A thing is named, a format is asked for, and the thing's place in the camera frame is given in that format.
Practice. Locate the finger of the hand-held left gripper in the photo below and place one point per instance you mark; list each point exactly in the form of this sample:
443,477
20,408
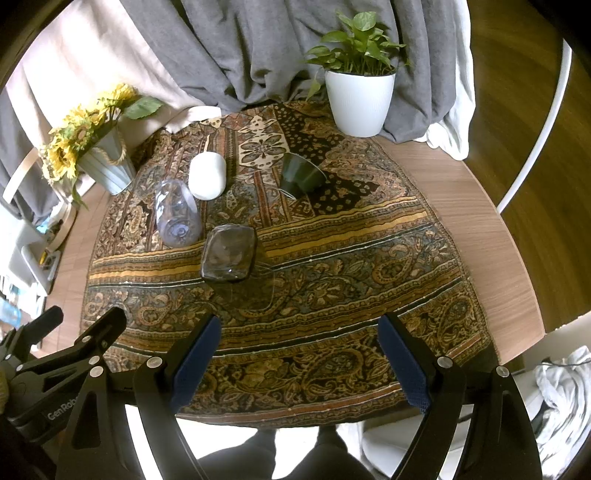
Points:
99,330
39,325

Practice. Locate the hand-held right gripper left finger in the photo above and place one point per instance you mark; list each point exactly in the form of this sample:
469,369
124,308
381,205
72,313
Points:
198,364

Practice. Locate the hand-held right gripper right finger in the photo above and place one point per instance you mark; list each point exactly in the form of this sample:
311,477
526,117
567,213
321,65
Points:
406,369

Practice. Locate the clear square glass cup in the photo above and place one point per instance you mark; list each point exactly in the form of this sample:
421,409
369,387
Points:
229,253

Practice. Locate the white cup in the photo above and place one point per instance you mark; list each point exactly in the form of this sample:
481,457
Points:
206,177

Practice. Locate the dark green cup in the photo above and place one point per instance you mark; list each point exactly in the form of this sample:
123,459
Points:
300,174

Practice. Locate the white shelf unit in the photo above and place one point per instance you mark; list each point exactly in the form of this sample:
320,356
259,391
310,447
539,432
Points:
32,272

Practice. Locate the paisley patterned tablecloth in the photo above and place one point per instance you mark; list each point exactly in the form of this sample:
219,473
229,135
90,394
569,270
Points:
346,258

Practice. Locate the white crumpled cloth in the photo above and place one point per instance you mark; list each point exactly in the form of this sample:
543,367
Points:
563,392

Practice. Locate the sunflower bouquet in grey bucket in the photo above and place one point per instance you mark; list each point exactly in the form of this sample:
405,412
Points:
108,166

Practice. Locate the grey curtain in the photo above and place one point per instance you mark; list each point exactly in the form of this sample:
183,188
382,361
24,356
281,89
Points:
258,46
18,138

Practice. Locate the potted green plant white pot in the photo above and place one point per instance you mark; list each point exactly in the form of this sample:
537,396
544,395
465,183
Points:
360,104

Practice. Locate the white hanging cloth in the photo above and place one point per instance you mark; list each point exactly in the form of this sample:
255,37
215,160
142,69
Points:
455,101

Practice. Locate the beige curtain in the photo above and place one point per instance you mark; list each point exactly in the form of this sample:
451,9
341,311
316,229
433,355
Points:
92,50

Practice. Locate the white curved tube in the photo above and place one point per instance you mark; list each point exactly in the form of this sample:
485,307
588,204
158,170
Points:
547,120

